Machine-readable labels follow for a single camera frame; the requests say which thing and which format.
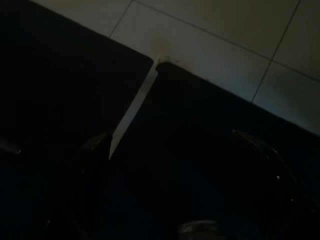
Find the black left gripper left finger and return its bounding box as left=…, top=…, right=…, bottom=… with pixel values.
left=23, top=130, right=113, bottom=240

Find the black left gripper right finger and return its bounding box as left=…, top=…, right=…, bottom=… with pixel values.
left=231, top=129, right=320, bottom=240

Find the large black floor mat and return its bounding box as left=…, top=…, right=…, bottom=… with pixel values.
left=0, top=0, right=155, bottom=240

